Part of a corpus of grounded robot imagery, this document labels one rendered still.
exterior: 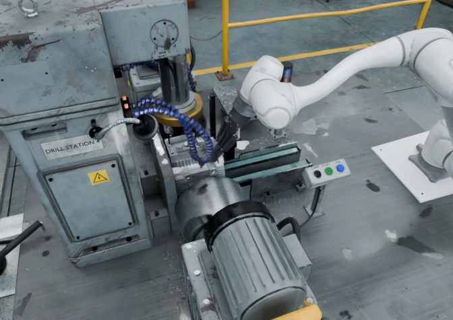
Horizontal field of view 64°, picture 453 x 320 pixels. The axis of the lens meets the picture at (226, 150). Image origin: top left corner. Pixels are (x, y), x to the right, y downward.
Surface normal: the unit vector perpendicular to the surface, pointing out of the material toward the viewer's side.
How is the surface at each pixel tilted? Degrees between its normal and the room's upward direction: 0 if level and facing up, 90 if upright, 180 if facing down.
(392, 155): 4
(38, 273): 0
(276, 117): 86
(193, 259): 0
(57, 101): 90
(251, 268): 23
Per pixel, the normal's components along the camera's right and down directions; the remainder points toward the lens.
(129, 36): 0.34, 0.64
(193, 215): -0.64, -0.39
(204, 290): 0.00, -0.73
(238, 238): -0.36, -0.59
